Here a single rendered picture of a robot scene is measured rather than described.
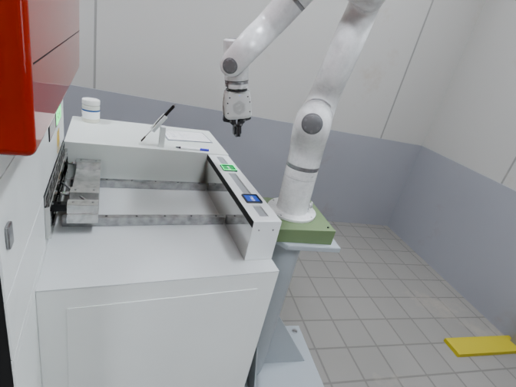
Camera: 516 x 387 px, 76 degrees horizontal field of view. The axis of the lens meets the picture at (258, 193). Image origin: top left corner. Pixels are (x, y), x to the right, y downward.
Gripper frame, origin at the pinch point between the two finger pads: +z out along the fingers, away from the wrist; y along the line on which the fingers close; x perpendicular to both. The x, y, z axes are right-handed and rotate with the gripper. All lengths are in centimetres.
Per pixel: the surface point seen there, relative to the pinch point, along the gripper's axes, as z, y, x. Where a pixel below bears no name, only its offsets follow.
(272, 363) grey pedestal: 115, 10, -22
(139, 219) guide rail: 19.6, -39.3, -18.9
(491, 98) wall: 15, 226, 59
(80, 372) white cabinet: 47, -60, -46
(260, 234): 19.3, -6.0, -39.9
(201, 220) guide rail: 24.3, -19.4, -18.9
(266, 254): 27.5, -3.7, -39.9
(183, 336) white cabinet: 45, -33, -46
